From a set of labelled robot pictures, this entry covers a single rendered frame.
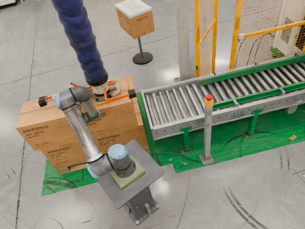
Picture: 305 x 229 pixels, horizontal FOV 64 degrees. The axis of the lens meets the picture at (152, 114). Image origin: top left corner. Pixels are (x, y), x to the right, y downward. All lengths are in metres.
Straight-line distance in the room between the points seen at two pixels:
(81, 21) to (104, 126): 1.14
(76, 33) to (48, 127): 1.07
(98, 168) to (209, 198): 1.37
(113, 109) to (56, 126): 0.63
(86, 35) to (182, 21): 1.63
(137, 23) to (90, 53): 1.98
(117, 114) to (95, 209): 1.11
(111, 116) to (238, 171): 1.58
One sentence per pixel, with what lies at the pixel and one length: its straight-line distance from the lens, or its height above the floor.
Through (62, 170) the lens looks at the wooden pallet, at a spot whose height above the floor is 0.08.
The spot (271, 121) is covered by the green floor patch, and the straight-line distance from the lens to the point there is 3.63.
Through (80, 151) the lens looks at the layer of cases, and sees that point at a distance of 3.07.
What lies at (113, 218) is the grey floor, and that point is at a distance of 2.92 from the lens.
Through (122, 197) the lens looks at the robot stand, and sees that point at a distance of 2.13.
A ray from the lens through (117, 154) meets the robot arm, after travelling 1.98.
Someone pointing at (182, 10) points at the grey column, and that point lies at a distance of 3.43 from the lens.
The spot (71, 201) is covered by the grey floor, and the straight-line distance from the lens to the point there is 3.18.
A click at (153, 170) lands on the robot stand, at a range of 2.19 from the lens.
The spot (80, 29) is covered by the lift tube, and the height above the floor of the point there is 1.74.
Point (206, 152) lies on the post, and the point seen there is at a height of 0.18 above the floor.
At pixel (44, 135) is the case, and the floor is 0.76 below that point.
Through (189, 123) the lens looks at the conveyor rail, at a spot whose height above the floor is 0.55.
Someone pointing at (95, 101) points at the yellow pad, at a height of 0.97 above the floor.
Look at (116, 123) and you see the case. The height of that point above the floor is 0.69.
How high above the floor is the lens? 2.61
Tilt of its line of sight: 46 degrees down
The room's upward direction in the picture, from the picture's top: 11 degrees counter-clockwise
